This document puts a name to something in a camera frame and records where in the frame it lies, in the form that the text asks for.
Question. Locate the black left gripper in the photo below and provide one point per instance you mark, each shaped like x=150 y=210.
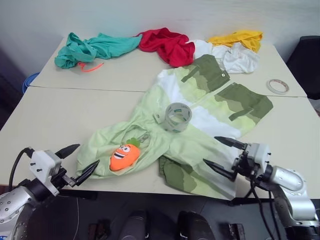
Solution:
x=63 y=178

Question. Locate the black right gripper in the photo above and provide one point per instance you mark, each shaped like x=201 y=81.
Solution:
x=243 y=167

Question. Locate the orange carrot plush toy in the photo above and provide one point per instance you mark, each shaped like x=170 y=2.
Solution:
x=122 y=157

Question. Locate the clear packing tape roll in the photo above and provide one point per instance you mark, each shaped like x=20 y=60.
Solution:
x=178 y=128

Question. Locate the green and white zip jacket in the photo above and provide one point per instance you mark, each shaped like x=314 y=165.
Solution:
x=150 y=120

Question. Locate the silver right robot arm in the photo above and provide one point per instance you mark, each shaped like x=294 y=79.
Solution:
x=290 y=177

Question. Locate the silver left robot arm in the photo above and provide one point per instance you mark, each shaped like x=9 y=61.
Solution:
x=10 y=205

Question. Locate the dark rounded shape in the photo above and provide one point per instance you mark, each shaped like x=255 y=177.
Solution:
x=193 y=225
x=132 y=225

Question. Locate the white thin tape roll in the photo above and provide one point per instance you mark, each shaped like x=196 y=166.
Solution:
x=270 y=88

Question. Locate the blue round container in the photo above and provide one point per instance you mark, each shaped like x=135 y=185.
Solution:
x=26 y=83

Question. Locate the white crumpled garment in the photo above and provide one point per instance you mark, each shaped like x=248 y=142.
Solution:
x=240 y=60

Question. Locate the teal crumpled garment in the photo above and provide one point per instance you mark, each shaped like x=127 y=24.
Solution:
x=110 y=46

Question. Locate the yellow crumpled garment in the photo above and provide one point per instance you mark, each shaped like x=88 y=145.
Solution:
x=237 y=36

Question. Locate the red crumpled garment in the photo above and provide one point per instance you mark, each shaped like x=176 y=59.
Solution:
x=170 y=47

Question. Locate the black office chair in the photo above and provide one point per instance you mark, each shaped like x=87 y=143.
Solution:
x=307 y=62

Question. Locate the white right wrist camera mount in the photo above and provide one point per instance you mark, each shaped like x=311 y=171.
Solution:
x=260 y=153

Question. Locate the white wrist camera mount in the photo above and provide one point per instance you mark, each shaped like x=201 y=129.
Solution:
x=41 y=160
x=260 y=153

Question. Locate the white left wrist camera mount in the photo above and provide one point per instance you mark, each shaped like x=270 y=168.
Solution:
x=41 y=160

